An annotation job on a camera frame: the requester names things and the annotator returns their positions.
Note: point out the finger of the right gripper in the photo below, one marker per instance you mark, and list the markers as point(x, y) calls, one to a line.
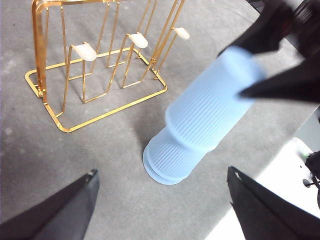
point(295, 85)
point(267, 32)

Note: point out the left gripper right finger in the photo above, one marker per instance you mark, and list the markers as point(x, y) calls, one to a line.
point(270, 215)

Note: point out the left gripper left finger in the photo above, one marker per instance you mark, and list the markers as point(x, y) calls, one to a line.
point(62, 215)

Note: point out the blue ribbed plastic cup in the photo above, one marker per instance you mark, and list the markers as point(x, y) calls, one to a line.
point(160, 178)
point(170, 155)
point(210, 105)

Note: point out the black chair base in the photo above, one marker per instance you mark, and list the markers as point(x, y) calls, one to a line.
point(313, 172)

